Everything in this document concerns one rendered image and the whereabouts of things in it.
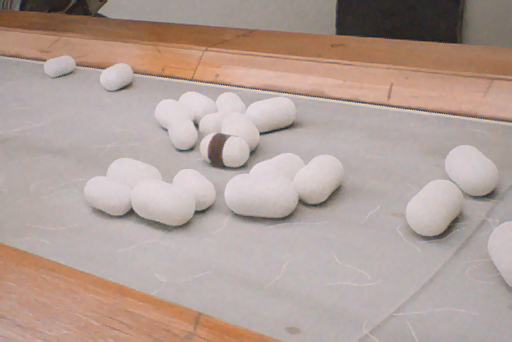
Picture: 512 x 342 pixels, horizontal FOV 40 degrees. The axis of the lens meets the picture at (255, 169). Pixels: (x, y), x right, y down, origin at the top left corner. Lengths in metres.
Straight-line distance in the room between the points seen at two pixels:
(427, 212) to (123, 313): 0.15
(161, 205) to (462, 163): 0.16
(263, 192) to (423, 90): 0.21
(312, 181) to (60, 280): 0.14
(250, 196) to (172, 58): 0.32
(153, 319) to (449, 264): 0.14
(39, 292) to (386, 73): 0.34
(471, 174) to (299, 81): 0.23
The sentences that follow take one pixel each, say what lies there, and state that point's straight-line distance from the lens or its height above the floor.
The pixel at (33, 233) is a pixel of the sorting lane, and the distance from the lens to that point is 0.37.
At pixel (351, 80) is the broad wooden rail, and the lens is 0.55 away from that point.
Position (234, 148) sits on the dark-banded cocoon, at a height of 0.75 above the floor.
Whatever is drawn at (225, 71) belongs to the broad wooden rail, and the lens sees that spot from 0.60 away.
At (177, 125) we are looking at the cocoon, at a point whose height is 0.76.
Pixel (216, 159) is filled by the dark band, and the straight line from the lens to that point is 0.42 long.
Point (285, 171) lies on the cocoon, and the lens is 0.37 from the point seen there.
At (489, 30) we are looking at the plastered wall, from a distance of 2.48.
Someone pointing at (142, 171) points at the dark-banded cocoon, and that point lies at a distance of 0.38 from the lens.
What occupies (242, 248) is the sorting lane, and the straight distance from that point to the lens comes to 0.33.
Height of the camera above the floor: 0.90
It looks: 22 degrees down
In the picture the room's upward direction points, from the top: 3 degrees counter-clockwise
